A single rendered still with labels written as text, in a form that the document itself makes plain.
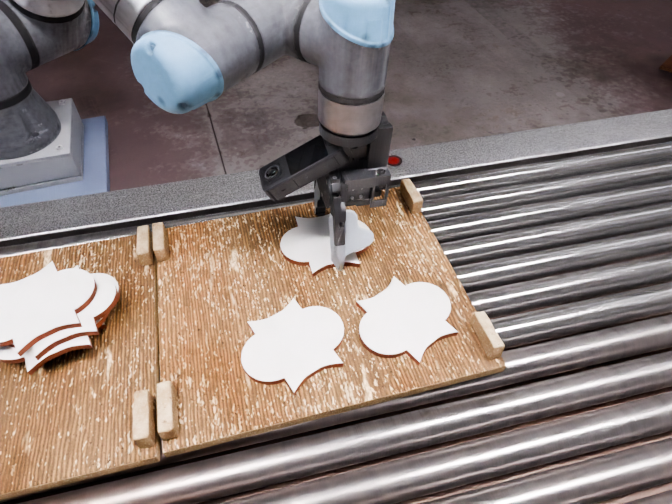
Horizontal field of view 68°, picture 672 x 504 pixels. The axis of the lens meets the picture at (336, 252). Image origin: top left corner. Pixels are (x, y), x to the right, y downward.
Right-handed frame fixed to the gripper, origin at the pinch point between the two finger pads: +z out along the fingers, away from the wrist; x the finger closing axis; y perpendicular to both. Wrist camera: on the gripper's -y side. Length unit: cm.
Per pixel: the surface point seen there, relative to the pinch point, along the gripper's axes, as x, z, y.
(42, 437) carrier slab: -20.4, 2.7, -37.2
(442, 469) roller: -34.3, 2.2, 4.6
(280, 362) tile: -18.5, 0.3, -10.3
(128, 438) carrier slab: -22.9, 2.2, -28.0
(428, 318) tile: -17.1, -0.8, 9.3
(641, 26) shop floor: 226, 80, 281
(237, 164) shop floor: 146, 95, -3
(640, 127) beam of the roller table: 16, -1, 68
